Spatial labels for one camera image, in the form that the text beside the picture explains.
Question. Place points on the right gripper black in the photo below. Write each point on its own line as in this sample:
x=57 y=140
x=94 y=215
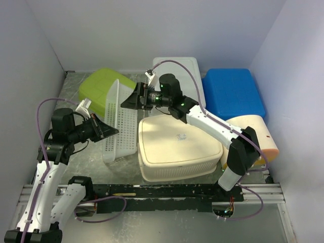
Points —
x=133 y=101

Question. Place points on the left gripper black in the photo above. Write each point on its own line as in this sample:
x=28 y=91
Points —
x=99 y=128

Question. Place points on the white basket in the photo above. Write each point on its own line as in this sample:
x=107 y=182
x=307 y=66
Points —
x=125 y=120

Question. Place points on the green basket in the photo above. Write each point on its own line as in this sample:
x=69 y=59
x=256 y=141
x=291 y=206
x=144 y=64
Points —
x=96 y=86

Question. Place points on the large white plastic container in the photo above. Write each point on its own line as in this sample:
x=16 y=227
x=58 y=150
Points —
x=180 y=78

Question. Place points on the cream perforated laundry basket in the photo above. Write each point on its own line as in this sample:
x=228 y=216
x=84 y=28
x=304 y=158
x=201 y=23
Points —
x=170 y=150

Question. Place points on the blue plastic container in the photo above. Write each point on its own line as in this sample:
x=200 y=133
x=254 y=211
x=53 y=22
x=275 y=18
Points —
x=232 y=92

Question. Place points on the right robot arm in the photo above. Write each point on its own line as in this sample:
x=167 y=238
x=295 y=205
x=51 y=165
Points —
x=242 y=143

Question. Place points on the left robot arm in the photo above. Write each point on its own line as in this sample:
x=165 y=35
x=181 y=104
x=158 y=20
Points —
x=43 y=219

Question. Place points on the wooden pencil on base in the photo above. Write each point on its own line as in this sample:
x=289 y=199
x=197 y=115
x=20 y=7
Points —
x=125 y=194

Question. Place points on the cream cylindrical stool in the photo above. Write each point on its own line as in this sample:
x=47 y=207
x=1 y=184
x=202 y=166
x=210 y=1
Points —
x=266 y=142

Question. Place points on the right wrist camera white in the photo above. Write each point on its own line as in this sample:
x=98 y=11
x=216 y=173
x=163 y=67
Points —
x=152 y=78

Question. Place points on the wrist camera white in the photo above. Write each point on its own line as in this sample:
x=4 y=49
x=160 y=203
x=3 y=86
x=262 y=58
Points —
x=83 y=106
x=152 y=78

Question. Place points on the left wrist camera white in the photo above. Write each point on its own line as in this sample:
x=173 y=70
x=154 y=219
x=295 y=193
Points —
x=83 y=106

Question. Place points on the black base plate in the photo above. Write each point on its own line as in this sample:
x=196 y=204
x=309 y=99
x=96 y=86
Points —
x=163 y=197

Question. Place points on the aluminium rail frame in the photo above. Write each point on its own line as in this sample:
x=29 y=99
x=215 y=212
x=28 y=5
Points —
x=252 y=193

